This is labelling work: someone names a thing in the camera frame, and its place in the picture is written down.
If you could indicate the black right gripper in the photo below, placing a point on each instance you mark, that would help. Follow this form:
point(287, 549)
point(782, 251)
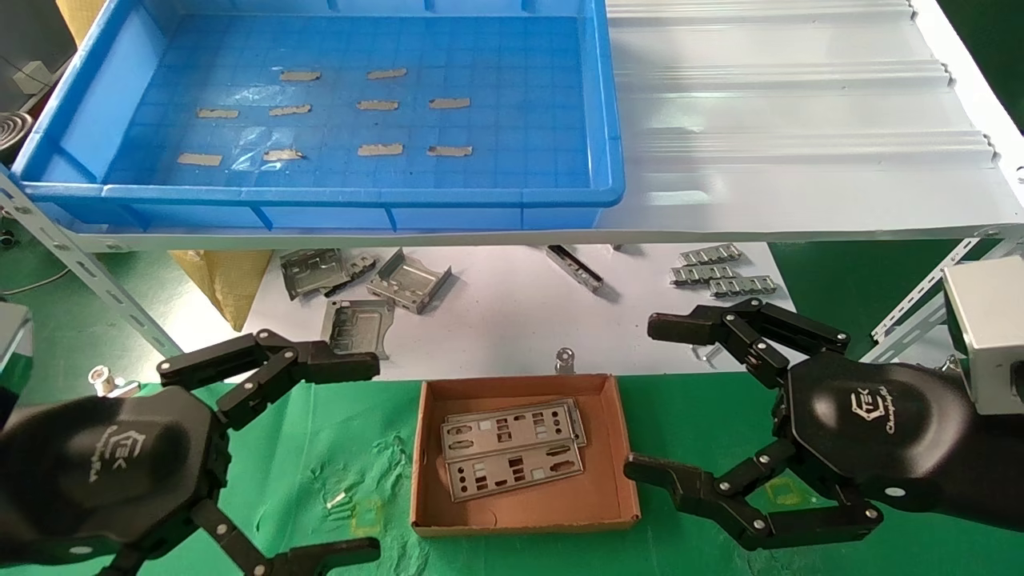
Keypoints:
point(880, 424)

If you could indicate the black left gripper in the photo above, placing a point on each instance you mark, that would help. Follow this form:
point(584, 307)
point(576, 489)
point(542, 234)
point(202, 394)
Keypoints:
point(112, 464)

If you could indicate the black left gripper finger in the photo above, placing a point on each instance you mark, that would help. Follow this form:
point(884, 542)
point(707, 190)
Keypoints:
point(336, 364)

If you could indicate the silver metal IO shield plate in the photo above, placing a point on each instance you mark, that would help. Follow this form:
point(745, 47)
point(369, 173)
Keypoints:
point(583, 432)
point(575, 416)
point(520, 436)
point(560, 468)

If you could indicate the shallow brown cardboard box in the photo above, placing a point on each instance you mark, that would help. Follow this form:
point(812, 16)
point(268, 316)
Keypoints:
point(528, 512)

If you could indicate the blue plastic tray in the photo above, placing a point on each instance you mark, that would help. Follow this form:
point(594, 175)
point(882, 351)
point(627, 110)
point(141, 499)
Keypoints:
point(512, 136)

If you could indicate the stamped grey metal plate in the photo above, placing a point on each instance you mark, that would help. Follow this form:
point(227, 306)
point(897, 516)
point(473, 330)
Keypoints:
point(360, 320)

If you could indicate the tiny silver metal scrap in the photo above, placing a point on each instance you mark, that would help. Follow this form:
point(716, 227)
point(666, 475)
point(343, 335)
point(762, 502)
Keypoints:
point(337, 499)

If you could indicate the green cloth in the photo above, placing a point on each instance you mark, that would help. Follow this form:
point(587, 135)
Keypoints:
point(320, 448)

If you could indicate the small grey metal piece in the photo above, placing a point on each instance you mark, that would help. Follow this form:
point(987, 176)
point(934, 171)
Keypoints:
point(362, 264)

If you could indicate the small silver binder clip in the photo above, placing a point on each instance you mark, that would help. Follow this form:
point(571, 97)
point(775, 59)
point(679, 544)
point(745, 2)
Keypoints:
point(565, 362)
point(950, 364)

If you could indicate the yellow woven bag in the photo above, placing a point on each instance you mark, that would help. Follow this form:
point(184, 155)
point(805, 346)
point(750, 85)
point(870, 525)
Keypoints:
point(228, 280)
point(80, 16)

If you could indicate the white paper sheet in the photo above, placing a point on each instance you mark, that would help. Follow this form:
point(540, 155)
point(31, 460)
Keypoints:
point(496, 320)

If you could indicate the torn beige tape piece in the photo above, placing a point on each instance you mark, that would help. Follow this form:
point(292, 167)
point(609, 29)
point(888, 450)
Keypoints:
point(218, 114)
point(380, 150)
point(449, 103)
point(282, 154)
point(199, 159)
point(378, 105)
point(450, 150)
point(386, 73)
point(300, 76)
point(290, 110)

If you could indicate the perforated white angle steel bar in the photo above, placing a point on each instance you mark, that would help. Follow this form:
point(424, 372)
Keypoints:
point(920, 304)

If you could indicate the perforated grey angle steel bar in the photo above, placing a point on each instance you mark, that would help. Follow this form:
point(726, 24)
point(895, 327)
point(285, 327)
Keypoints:
point(80, 260)

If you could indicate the white corrugated shelf panel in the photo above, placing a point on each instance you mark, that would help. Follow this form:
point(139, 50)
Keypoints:
point(760, 120)

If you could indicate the flat grey metal bracket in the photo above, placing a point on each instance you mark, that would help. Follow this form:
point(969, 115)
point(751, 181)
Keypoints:
point(308, 272)

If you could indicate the U-shaped grey metal bracket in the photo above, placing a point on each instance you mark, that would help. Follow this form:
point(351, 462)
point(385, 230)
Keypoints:
point(412, 282)

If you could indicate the serrated metal bracket strip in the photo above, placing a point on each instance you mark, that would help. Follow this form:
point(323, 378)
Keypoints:
point(710, 254)
point(744, 286)
point(702, 275)

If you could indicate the narrow grey metal bracket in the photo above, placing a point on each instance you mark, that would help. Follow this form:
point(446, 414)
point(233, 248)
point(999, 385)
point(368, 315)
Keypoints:
point(574, 268)

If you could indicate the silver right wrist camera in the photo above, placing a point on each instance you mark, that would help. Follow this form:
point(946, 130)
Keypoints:
point(992, 328)

